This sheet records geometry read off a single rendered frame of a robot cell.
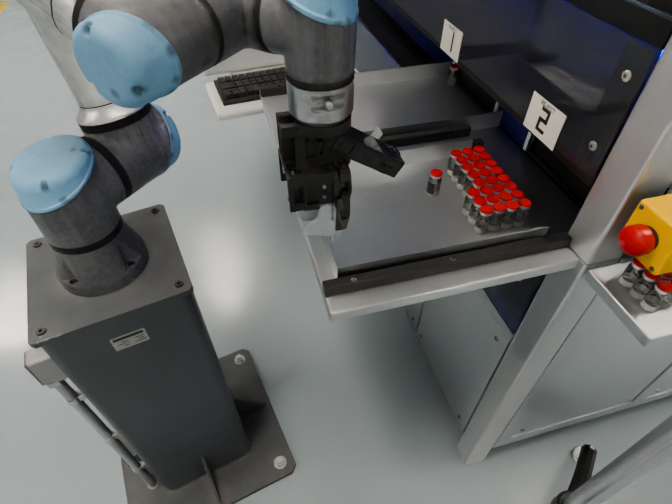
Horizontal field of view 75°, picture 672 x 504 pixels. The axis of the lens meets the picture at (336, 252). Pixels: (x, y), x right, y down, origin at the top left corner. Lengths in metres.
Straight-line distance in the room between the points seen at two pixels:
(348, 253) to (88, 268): 0.42
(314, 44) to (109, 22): 0.18
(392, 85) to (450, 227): 0.52
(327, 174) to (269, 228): 1.52
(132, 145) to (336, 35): 0.44
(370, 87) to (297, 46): 0.70
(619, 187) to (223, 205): 1.81
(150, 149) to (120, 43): 0.41
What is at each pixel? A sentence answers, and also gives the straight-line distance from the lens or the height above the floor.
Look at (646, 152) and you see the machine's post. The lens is 0.67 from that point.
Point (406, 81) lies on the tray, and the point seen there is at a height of 0.88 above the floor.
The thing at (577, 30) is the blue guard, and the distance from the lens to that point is 0.76.
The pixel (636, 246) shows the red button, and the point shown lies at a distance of 0.65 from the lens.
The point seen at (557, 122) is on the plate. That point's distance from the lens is 0.78.
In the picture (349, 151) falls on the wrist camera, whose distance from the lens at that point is 0.55.
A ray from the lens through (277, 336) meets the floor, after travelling 1.66.
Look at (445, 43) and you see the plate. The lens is 1.08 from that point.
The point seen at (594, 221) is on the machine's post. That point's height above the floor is 0.95.
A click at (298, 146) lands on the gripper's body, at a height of 1.10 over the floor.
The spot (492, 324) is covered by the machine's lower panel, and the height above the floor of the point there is 0.56.
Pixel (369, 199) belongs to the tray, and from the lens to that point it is 0.79.
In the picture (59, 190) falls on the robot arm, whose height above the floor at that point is 1.00.
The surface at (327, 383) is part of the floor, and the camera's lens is 1.56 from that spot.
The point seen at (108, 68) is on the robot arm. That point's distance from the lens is 0.43.
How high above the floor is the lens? 1.38
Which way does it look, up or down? 46 degrees down
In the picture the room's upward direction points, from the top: straight up
